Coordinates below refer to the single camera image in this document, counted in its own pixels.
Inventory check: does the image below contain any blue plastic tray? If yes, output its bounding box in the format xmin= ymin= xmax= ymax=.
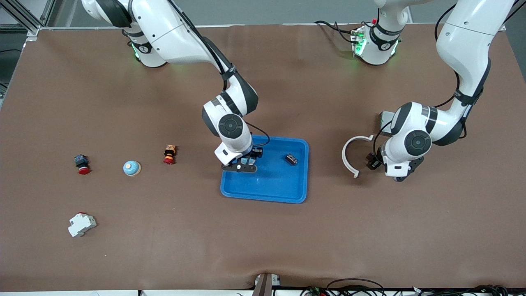
xmin=220 ymin=134 xmax=309 ymax=204

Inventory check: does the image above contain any grey metal power supply box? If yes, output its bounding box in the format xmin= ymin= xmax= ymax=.
xmin=379 ymin=111 xmax=396 ymax=133

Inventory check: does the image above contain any white curved plastic clamp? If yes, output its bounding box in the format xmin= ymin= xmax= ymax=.
xmin=341 ymin=134 xmax=374 ymax=178

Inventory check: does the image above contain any brown table cover mat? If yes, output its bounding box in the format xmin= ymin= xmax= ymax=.
xmin=0 ymin=23 xmax=526 ymax=292

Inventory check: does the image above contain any red push button black body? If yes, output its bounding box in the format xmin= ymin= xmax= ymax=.
xmin=74 ymin=154 xmax=91 ymax=175

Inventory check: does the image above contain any white circuit breaker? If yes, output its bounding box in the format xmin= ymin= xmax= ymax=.
xmin=68 ymin=213 xmax=97 ymax=238

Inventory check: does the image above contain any grey metal bracket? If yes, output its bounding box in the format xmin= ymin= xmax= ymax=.
xmin=253 ymin=273 xmax=282 ymax=296

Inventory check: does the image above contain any black cable bundle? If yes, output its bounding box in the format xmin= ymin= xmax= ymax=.
xmin=299 ymin=278 xmax=526 ymax=296

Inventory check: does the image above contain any black arm base cable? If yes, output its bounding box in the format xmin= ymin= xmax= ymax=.
xmin=314 ymin=20 xmax=358 ymax=44

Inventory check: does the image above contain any aluminium frame post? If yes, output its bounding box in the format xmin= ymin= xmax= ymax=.
xmin=0 ymin=0 xmax=56 ymax=42

